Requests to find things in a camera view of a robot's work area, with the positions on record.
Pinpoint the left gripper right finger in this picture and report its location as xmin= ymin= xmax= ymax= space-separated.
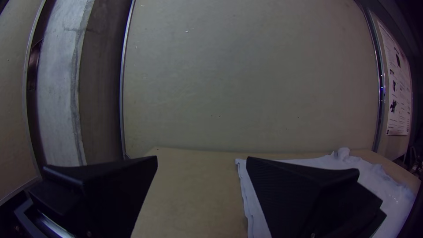
xmin=245 ymin=156 xmax=387 ymax=238

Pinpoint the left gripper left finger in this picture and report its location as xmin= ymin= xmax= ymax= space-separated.
xmin=29 ymin=155 xmax=159 ymax=238

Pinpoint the light grey t-shirt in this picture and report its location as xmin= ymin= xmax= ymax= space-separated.
xmin=235 ymin=147 xmax=417 ymax=238

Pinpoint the white printed wall poster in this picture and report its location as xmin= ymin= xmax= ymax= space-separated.
xmin=376 ymin=21 xmax=414 ymax=136

